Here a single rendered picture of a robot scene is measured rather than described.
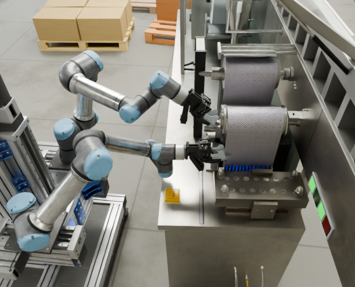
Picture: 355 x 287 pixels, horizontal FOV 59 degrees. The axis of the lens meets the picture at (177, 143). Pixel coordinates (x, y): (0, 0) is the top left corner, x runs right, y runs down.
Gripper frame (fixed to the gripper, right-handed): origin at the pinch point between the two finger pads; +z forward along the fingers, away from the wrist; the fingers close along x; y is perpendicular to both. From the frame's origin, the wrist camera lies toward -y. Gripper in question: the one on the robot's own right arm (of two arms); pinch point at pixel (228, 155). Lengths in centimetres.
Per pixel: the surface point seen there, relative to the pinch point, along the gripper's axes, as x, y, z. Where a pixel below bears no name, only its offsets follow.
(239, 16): 72, 36, 8
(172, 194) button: -10.3, -16.5, -26.1
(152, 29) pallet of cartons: 343, -93, -74
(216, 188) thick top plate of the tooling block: -14.7, -5.9, -5.8
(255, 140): -0.3, 10.0, 11.0
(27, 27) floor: 386, -109, -283
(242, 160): -0.2, -2.6, 6.6
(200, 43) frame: 41, 35, -13
